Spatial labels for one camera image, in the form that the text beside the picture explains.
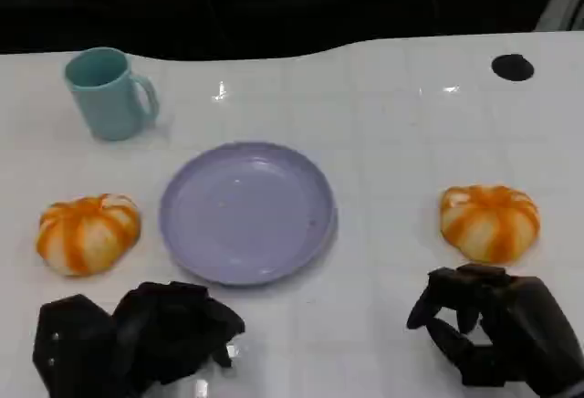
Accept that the black table cable grommet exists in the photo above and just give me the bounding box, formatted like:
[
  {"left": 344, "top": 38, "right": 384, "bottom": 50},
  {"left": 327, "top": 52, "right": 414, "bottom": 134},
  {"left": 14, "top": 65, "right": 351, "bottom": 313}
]
[{"left": 491, "top": 53, "right": 535, "bottom": 82}]

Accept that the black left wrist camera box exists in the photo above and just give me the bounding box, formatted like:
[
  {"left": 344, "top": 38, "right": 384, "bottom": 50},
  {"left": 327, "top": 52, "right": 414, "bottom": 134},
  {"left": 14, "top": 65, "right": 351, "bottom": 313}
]
[{"left": 32, "top": 293, "right": 120, "bottom": 398}]

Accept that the lilac plate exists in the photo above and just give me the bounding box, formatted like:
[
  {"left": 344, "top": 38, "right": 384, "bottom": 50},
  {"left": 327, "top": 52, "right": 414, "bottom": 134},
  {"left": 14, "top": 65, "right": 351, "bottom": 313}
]
[{"left": 159, "top": 141, "right": 339, "bottom": 288}]

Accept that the pale green mug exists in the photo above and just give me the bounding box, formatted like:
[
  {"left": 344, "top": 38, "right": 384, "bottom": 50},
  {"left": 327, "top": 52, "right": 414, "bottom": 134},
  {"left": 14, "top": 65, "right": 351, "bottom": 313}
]
[{"left": 63, "top": 47, "right": 161, "bottom": 142}]

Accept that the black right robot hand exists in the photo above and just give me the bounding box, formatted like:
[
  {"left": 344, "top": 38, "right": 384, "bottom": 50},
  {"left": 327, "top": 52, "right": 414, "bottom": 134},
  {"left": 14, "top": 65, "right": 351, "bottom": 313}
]
[{"left": 406, "top": 264, "right": 584, "bottom": 398}]

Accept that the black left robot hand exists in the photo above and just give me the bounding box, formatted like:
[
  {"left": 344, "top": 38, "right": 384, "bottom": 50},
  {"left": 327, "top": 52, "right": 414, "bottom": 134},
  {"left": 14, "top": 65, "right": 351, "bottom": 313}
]
[{"left": 111, "top": 280, "right": 245, "bottom": 393}]

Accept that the orange and white bread roll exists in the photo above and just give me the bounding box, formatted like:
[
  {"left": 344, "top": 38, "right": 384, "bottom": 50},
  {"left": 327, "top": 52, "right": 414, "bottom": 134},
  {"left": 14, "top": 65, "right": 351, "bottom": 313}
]
[
  {"left": 36, "top": 193, "right": 142, "bottom": 278},
  {"left": 439, "top": 183, "right": 541, "bottom": 267}
]

